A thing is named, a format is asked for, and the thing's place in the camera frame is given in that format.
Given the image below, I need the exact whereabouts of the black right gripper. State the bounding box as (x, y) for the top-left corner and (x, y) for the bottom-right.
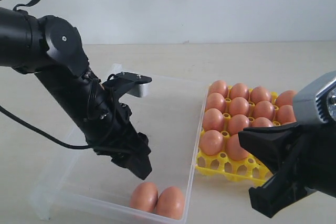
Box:
(238, 122), (335, 218)

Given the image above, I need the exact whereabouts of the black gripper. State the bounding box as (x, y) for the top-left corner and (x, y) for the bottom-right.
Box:
(81, 98), (152, 180)

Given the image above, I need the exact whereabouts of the clear plastic bin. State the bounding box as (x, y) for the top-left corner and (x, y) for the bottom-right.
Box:
(30, 64), (207, 223)

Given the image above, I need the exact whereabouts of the brown egg corner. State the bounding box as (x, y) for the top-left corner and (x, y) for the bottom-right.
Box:
(275, 90), (297, 108)

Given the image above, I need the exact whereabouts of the brown egg row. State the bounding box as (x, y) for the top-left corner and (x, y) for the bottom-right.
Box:
(228, 97), (249, 116)

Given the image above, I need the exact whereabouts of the brown egg placed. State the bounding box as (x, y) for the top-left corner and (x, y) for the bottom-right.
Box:
(229, 83), (249, 100)
(208, 80), (228, 98)
(250, 86), (271, 104)

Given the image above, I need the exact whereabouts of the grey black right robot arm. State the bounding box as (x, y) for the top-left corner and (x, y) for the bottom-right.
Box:
(238, 122), (335, 218)

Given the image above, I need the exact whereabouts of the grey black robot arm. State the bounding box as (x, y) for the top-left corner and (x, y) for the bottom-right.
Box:
(1, 8), (152, 179)

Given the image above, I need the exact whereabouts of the yellow plastic egg tray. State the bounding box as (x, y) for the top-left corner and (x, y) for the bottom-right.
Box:
(195, 84), (305, 184)

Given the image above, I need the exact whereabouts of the black camera cable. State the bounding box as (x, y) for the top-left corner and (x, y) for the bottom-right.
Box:
(0, 0), (124, 156)

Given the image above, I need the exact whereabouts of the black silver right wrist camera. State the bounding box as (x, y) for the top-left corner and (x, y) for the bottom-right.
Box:
(293, 71), (335, 125)

